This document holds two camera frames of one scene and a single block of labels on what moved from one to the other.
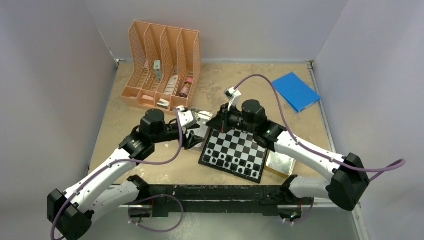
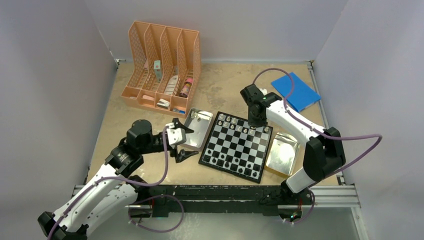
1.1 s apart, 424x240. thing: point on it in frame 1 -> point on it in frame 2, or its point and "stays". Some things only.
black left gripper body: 186,140 -> 172,152
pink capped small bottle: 186,87 stays
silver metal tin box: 201,129 stays
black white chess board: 235,153 stays
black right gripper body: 232,119 -> 256,121
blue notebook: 295,92 stays
